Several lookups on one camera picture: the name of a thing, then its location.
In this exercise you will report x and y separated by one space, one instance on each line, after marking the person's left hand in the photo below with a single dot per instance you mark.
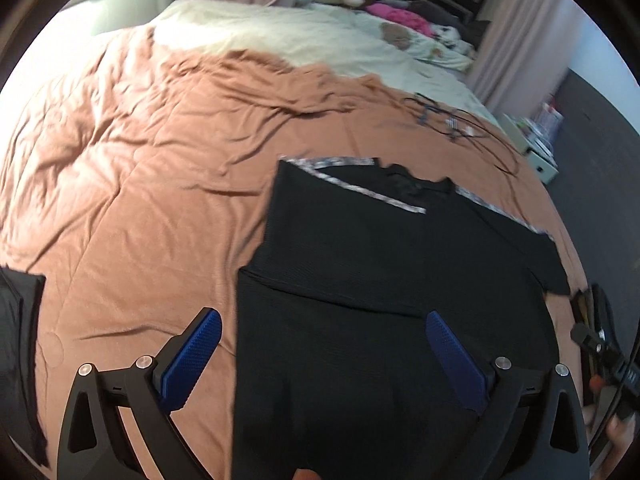
306 475

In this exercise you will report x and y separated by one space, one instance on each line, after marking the bear printed quilt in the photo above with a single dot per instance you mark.
425 50

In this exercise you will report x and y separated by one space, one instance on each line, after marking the black shirt with patterned trim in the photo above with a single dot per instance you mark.
375 260

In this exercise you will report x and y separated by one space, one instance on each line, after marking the grey pillow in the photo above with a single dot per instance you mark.
435 10

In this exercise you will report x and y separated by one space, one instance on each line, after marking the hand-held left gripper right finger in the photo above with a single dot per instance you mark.
455 365

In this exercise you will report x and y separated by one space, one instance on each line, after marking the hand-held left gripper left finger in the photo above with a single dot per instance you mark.
192 360

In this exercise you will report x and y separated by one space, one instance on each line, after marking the person's right hand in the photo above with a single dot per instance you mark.
622 435

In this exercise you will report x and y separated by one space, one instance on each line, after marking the brown blanket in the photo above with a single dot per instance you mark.
150 185

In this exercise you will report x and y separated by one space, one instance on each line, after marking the white nightstand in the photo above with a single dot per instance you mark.
537 150

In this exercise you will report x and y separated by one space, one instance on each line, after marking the cream quilt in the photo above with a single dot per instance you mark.
300 35

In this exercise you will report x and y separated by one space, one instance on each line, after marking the black folded cloth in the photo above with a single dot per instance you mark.
17 360

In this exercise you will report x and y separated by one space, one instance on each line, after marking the pink cloth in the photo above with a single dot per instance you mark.
400 17

